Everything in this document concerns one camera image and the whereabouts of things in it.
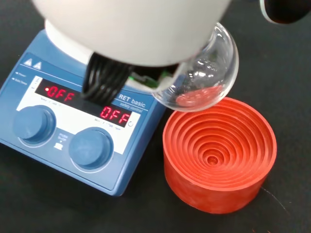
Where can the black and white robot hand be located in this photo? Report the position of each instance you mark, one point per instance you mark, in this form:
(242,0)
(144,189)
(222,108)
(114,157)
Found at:
(133,29)

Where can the red ribbed flask stand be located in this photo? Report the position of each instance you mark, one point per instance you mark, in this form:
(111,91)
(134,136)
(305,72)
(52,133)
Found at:
(218,194)

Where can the blue heater with steel plate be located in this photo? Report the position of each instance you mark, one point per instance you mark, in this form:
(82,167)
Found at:
(73,174)

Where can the black cloth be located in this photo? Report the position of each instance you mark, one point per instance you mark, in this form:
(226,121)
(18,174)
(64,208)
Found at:
(48,213)

